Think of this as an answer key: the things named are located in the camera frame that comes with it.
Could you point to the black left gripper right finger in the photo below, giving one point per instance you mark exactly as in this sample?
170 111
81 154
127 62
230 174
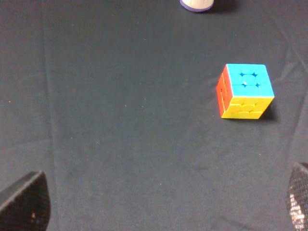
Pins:
297 197

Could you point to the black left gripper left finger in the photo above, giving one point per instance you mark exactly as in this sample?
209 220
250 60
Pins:
26 205

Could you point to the colourful puzzle cube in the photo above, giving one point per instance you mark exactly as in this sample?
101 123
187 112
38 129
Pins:
244 91

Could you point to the black tablecloth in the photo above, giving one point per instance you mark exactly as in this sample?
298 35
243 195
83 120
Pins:
115 100

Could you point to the purple capped cardboard cylinder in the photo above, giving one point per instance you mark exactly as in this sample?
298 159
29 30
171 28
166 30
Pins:
197 5

